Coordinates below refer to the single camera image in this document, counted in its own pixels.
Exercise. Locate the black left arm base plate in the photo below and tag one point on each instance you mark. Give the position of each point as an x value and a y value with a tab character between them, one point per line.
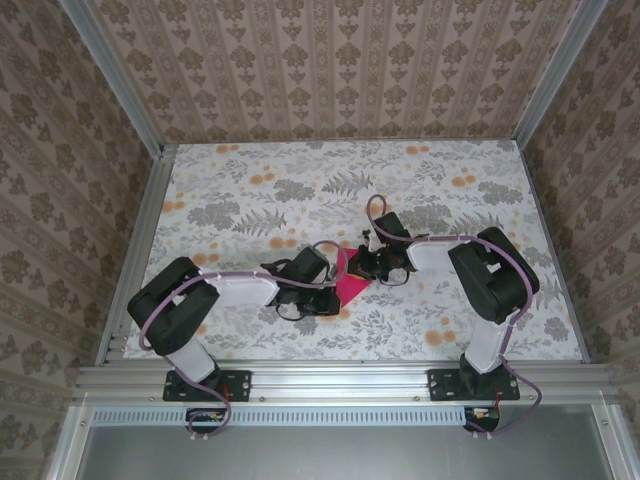
240	385

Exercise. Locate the aluminium table side rail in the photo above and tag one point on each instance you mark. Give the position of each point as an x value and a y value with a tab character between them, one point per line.
151	200

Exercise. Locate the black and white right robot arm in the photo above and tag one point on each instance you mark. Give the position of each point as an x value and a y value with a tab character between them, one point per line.
500	280

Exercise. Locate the aluminium panel frame bar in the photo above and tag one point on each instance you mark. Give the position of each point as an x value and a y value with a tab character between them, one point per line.
612	445
67	445

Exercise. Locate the aluminium frame cross rail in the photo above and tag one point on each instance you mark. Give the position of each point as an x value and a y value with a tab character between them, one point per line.
340	380

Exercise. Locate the black power connector module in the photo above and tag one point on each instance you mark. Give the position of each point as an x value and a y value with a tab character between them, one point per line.
482	416

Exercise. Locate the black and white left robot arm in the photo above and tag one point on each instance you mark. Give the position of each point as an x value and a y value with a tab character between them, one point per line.
170	310

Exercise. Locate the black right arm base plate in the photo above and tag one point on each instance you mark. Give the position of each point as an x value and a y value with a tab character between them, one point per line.
442	385

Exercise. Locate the grey metal sheet panel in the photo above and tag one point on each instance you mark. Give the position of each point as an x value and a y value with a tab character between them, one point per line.
340	455

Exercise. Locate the aluminium frame post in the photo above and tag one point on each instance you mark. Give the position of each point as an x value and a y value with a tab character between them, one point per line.
115	80
550	75

